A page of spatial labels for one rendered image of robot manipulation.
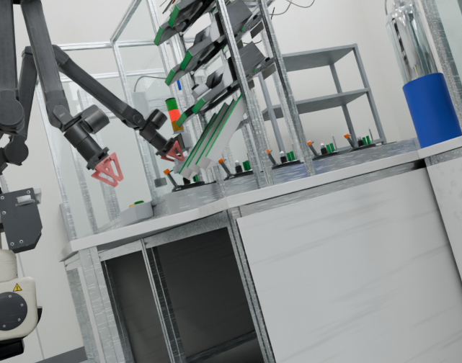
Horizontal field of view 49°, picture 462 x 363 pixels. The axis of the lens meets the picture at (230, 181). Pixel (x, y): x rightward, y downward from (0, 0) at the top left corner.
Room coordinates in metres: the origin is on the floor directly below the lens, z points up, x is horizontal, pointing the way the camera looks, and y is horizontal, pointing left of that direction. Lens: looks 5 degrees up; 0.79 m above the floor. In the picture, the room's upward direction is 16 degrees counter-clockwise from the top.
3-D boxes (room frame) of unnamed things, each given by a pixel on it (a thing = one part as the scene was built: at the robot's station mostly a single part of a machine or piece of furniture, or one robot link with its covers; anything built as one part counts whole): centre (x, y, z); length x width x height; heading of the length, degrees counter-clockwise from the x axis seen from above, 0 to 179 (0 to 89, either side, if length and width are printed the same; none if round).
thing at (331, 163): (2.33, -0.25, 0.91); 1.24 x 0.33 x 0.10; 120
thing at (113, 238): (1.87, 0.29, 0.84); 0.90 x 0.70 x 0.03; 23
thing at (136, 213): (2.05, 0.40, 0.93); 0.21 x 0.07 x 0.06; 30
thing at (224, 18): (1.83, -0.12, 1.26); 0.36 x 0.21 x 0.80; 30
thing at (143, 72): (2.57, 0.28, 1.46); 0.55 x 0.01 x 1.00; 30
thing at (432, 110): (1.97, -0.82, 1.00); 0.16 x 0.16 x 0.27
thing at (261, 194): (2.31, -0.21, 0.85); 1.50 x 1.41 x 0.03; 30
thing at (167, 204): (2.25, 0.44, 0.91); 0.89 x 0.06 x 0.11; 30
